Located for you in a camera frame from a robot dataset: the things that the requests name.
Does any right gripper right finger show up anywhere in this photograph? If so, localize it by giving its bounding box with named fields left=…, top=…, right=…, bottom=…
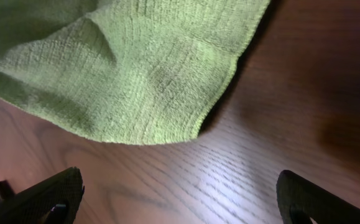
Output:
left=276, top=170, right=360, bottom=224

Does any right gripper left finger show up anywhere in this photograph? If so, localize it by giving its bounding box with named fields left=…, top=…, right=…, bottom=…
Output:
left=0, top=167, right=85, bottom=224

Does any light green microfiber cloth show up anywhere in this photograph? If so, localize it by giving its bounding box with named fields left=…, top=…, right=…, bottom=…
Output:
left=0, top=0, right=269, bottom=144

